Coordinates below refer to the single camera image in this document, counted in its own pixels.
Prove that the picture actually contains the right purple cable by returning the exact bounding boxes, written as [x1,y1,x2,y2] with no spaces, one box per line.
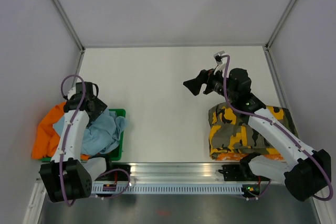
[219,55,332,201]

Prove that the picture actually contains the aluminium mounting rail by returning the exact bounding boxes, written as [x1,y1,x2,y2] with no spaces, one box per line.
[35,162,274,183]

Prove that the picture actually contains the orange patterned folded trousers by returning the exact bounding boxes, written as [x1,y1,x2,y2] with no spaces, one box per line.
[210,153,284,161]

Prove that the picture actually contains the camouflage folded trousers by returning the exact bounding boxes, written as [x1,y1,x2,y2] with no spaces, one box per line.
[208,102,299,160]

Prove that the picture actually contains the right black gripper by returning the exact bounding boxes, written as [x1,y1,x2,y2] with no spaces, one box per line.
[183,64,237,102]

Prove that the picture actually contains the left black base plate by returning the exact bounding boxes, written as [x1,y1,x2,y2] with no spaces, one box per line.
[104,164,131,183]

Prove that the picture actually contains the light blue trousers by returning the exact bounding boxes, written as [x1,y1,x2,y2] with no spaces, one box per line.
[54,109,128,155]

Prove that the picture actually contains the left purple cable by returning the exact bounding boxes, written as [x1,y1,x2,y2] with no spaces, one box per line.
[59,74,131,207]

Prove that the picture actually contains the purple cable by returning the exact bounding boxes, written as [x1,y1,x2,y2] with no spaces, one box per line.
[59,74,131,207]
[219,55,332,201]

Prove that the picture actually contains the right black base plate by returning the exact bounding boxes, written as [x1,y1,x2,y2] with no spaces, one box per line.
[217,164,269,182]

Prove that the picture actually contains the slotted white cable duct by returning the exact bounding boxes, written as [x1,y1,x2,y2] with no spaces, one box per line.
[91,183,243,196]

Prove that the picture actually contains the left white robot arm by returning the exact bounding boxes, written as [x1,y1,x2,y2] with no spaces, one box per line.
[39,82,114,206]

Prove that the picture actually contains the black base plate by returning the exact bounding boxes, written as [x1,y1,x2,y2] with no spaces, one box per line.
[104,164,131,183]
[217,164,269,182]

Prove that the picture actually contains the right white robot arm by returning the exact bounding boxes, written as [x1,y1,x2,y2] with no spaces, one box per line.
[183,68,333,201]

